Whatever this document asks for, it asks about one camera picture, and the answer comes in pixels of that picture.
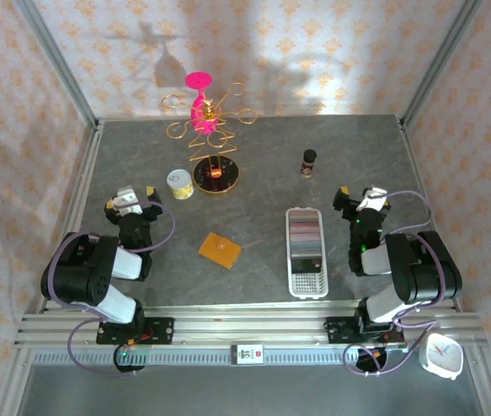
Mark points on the orange leather card holder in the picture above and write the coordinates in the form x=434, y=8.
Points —
x=219, y=250

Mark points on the white slotted plastic basket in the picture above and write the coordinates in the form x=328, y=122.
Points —
x=308, y=286

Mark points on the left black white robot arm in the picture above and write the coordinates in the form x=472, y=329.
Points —
x=76, y=277

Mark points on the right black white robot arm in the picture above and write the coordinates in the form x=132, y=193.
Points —
x=423, y=268

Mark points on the stack of credit cards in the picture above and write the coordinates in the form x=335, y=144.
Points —
x=306, y=234

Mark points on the yellow white tin can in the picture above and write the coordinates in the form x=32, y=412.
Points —
x=179, y=184

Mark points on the black capped spice bottle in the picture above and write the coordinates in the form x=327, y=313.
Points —
x=309, y=162

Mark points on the pink wine glass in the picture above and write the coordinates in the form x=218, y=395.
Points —
x=198, y=80

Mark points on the white alarm clock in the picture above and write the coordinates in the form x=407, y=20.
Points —
x=440, y=356

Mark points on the white label tag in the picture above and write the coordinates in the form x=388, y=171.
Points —
x=247, y=354

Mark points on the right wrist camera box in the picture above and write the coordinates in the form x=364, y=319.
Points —
x=371, y=198

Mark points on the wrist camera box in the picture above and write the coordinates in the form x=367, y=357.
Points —
x=127, y=200
x=371, y=198

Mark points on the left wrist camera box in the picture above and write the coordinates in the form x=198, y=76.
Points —
x=127, y=200

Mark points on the aluminium table side rail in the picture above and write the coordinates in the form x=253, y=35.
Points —
x=417, y=173
x=81, y=190

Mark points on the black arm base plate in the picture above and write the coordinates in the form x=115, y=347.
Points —
x=161, y=331
x=336, y=331

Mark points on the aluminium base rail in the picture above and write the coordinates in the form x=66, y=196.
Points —
x=250, y=323

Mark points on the aluminium frame post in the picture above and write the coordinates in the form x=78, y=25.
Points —
x=438, y=65
x=61, y=69

